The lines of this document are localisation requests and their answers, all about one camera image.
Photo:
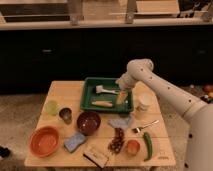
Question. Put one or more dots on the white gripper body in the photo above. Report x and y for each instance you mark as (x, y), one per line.
(125, 82)

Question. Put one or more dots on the yellow gripper fingers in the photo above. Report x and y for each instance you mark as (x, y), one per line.
(121, 97)

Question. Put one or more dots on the yellow banana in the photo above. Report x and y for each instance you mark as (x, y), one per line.
(107, 104)

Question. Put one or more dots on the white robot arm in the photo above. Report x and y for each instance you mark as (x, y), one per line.
(199, 114)

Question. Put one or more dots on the white paper cup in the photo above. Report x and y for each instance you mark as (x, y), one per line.
(144, 102)

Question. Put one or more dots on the small metal cup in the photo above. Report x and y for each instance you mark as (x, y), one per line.
(66, 115)

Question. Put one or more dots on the green plastic cup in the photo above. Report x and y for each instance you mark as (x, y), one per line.
(51, 108)

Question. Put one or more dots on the green plastic tray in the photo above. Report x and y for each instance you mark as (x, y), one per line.
(89, 96)

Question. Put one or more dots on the silver spatula brush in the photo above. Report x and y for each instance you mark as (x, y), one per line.
(100, 89)

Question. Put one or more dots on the grey blue cloth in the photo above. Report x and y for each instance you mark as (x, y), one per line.
(122, 123)

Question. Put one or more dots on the silver fork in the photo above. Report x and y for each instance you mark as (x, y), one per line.
(139, 129)

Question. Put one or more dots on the dark red bowl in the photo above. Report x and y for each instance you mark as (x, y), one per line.
(88, 122)

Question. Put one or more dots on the bunch of purple grapes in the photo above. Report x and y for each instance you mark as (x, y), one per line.
(117, 143)

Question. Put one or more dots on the green chili pepper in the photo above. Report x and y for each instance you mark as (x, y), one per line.
(148, 142)

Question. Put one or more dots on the small orange dish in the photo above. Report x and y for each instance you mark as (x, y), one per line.
(132, 147)

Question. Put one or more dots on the wooden block eraser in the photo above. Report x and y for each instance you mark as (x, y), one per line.
(96, 156)

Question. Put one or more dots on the blue sponge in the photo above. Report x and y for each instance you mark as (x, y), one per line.
(73, 142)

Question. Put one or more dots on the wooden table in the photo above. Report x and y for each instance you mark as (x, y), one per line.
(68, 94)

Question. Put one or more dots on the orange bowl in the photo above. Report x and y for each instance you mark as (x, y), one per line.
(44, 141)

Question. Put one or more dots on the dark cabinet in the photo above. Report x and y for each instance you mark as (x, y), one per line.
(31, 59)

